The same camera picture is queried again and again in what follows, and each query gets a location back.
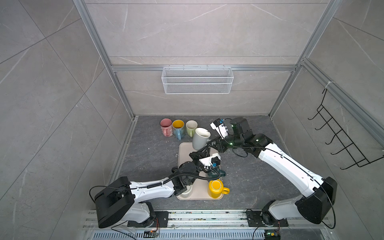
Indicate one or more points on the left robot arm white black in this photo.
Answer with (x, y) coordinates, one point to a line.
(130, 201)

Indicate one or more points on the black wire hook rack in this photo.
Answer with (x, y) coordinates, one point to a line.
(340, 134)

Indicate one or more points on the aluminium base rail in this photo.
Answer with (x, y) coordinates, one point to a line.
(236, 224)

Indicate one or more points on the white mug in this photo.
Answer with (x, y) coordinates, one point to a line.
(187, 193)

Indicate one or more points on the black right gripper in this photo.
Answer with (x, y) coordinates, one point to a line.
(220, 147)

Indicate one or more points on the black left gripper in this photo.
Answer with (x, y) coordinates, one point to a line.
(197, 155)

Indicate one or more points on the beige plastic tray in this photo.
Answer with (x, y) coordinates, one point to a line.
(200, 187)

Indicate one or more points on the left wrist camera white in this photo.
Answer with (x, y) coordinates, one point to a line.
(212, 161)

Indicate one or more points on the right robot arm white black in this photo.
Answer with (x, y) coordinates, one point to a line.
(318, 194)

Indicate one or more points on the light green mug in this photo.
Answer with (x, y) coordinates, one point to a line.
(191, 126)

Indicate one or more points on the white wire mesh basket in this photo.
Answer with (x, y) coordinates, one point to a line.
(199, 80)

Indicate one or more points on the blue butterfly mug yellow inside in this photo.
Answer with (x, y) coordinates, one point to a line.
(179, 129)

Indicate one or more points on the grey mug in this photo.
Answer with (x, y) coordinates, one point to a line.
(200, 138)

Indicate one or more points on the pink mug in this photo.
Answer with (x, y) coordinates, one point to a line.
(166, 127)

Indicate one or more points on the dark green mug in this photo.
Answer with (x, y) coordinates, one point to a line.
(216, 172)

